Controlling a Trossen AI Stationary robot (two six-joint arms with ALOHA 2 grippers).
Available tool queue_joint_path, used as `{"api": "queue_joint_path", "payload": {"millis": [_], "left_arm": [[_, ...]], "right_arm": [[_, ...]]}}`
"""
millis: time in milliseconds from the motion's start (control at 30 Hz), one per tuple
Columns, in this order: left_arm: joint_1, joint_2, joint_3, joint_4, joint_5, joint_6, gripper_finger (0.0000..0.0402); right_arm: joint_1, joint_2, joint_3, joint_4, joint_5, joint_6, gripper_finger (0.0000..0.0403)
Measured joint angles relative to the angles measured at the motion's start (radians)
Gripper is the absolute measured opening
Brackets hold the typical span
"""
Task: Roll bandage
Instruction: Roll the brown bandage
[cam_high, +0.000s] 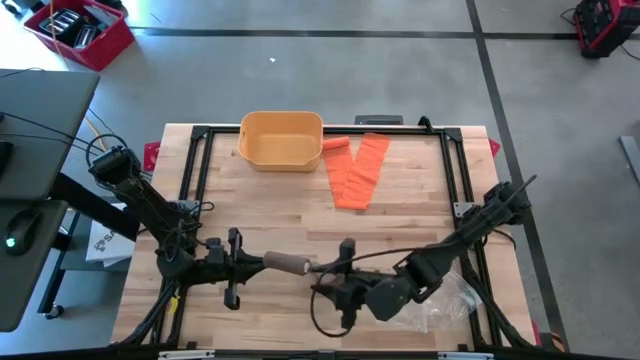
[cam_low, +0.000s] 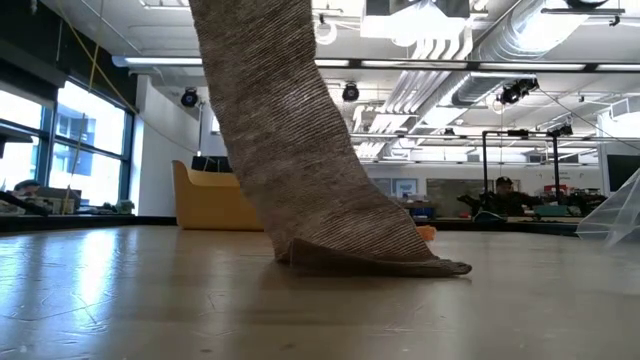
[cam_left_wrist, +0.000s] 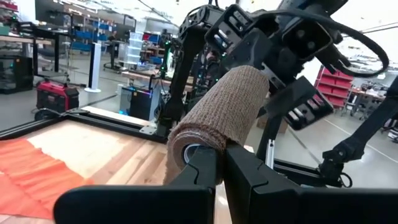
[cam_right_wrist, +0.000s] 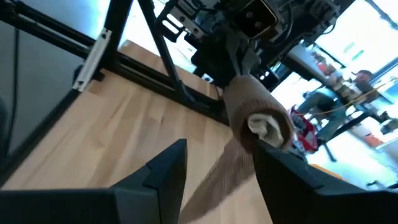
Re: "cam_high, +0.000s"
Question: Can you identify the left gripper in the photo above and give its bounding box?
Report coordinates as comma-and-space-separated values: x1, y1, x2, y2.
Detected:
207, 227, 268, 311

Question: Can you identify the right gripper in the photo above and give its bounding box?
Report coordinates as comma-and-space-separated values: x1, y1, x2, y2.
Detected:
308, 238, 381, 329

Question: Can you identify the brown elastic bandage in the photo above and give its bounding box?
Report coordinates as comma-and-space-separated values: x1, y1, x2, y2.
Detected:
262, 250, 312, 277

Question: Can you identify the orange elastic bandage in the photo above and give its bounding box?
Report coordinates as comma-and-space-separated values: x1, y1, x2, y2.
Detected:
321, 132, 392, 211

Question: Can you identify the yellow plastic bin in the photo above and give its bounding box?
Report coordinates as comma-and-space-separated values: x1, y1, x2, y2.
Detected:
237, 110, 325, 174

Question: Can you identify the white printed box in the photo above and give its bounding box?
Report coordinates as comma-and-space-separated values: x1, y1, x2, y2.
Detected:
84, 202, 139, 269

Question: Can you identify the black desk support beam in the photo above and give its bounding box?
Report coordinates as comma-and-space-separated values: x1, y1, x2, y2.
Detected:
49, 172, 141, 241

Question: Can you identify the grey desk base with caster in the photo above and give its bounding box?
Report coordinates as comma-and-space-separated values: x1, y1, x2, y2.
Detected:
37, 209, 132, 321

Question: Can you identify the dark desk top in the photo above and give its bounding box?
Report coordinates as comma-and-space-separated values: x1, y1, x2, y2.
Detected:
0, 199, 70, 334

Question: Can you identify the black computer mouse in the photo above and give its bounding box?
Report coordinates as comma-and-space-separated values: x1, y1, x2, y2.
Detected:
3, 208, 44, 257

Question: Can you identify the grey desk top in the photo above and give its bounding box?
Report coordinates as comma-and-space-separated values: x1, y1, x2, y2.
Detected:
0, 68, 100, 201

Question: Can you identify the red plastic crate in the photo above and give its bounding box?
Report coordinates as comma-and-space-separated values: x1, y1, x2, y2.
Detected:
22, 0, 136, 72

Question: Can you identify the black case with silver parts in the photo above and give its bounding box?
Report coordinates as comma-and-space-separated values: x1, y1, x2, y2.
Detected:
38, 7, 100, 51

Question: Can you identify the grey metal bar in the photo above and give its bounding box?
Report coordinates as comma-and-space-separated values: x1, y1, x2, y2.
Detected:
618, 134, 640, 189

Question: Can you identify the red and black equipment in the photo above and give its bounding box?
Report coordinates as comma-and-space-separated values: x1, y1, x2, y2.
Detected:
572, 0, 640, 60

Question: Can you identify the silver bracket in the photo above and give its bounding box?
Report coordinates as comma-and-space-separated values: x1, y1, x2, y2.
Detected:
157, 349, 216, 360
437, 351, 496, 360

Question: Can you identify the black aluminium table frame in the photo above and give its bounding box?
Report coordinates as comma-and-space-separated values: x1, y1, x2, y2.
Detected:
117, 124, 539, 351

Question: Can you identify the yellow cable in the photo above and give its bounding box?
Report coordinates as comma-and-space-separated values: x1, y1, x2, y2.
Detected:
83, 115, 109, 151

